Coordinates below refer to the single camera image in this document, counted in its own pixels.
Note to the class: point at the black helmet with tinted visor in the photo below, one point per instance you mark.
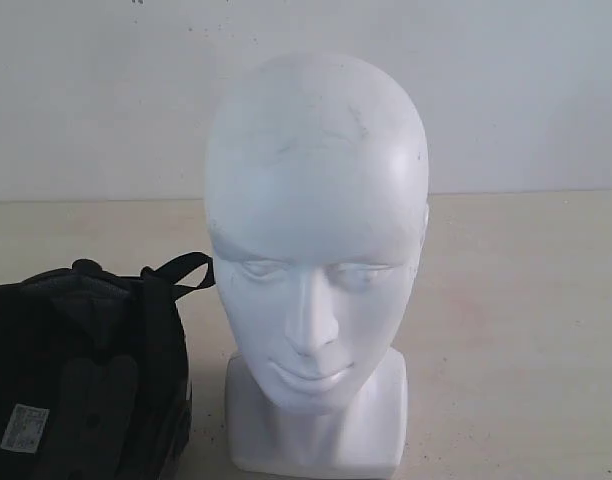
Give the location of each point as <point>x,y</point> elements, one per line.
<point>94,372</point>

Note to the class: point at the white mannequin head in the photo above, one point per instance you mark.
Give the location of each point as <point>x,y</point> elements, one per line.
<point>316,198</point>

